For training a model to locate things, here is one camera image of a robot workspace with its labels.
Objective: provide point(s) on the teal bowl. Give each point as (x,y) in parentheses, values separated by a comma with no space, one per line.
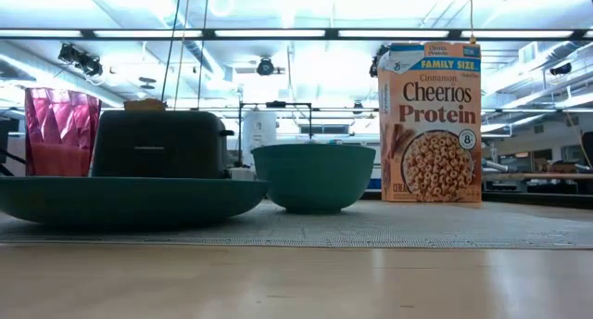
(315,180)

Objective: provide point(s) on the orange Cheerios Protein cereal box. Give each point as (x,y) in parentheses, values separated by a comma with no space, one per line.
(431,119)

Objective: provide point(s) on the brown bread slice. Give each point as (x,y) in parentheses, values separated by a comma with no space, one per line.
(144,105)

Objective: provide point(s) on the teal plate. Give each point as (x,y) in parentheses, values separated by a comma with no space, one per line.
(125,200)

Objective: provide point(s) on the pink faceted plastic tumbler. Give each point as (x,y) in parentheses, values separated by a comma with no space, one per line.
(60,133)

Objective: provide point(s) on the white cylindrical tank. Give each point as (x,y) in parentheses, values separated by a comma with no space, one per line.
(259,129)

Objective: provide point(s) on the blue storage bin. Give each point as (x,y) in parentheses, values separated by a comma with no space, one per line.
(374,184)

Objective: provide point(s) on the black two-slot toaster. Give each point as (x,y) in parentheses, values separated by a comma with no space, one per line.
(157,147)

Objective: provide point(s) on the grey woven placemat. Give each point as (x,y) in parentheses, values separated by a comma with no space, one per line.
(417,226)

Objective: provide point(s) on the black ceiling device cluster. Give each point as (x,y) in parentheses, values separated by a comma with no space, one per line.
(81,60)

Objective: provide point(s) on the background wooden table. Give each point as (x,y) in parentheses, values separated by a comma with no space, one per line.
(537,176)

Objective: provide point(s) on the small black ceiling device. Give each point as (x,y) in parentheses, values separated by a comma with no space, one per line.
(560,69)

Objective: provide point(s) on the black aluminium rig frame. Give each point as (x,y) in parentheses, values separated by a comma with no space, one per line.
(331,34)

